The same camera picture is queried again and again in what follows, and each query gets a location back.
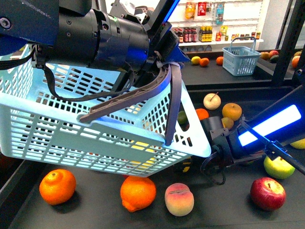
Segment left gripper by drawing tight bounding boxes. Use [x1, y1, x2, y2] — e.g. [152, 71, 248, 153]
[142, 21, 190, 72]

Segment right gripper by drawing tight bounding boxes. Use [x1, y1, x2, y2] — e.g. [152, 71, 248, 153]
[200, 116, 234, 167]

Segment yellow lemon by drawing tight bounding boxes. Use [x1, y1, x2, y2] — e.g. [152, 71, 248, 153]
[131, 141, 157, 153]

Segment light blue shopping basket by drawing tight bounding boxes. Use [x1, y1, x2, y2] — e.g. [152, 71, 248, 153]
[0, 42, 212, 178]

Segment sauce bottles on shelf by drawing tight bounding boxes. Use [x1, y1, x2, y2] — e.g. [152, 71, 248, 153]
[173, 26, 213, 43]

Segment brown kiwi upper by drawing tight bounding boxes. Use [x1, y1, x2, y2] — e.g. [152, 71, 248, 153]
[221, 117, 234, 130]

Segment golden brown pear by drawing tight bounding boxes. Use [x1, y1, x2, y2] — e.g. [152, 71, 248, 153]
[222, 103, 242, 121]

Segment small orange tangerine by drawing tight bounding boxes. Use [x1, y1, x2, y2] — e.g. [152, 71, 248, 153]
[195, 108, 210, 121]

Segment white pear with stem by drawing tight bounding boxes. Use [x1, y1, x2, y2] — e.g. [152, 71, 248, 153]
[203, 93, 221, 110]

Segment green lime upper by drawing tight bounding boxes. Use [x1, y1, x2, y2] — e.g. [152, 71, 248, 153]
[177, 111, 188, 125]

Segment green apple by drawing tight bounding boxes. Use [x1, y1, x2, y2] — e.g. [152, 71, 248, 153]
[264, 156, 295, 179]

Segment large red apple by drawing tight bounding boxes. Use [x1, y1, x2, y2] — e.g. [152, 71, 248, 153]
[250, 177, 286, 211]

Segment pale peach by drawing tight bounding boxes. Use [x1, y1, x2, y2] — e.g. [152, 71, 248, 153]
[164, 183, 194, 217]

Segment small blue basket far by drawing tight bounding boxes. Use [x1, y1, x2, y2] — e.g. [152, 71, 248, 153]
[222, 36, 261, 76]

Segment yellow-green pear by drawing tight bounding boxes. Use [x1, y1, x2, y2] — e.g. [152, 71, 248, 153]
[290, 139, 305, 150]

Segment orange fruit near finger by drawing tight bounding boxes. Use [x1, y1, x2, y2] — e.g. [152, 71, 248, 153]
[120, 176, 157, 212]

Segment orange at left edge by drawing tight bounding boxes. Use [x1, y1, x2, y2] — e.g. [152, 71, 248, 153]
[39, 169, 76, 205]

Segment black shelf frame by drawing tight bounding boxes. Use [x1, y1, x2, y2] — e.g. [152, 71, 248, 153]
[182, 0, 305, 92]

